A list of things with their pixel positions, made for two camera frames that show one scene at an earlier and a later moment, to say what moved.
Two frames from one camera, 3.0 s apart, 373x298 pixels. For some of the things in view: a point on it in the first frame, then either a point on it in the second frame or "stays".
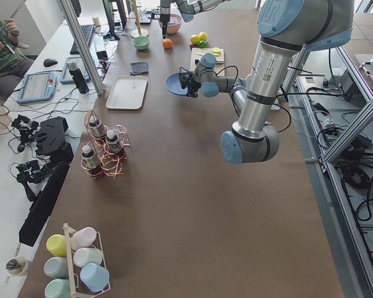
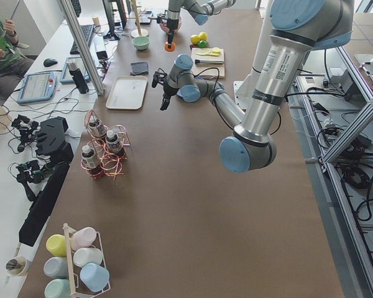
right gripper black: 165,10 to 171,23
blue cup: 94,277 stays
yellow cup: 56,244 stays
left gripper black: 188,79 to 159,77
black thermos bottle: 78,76 stays
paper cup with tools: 16,266 stays
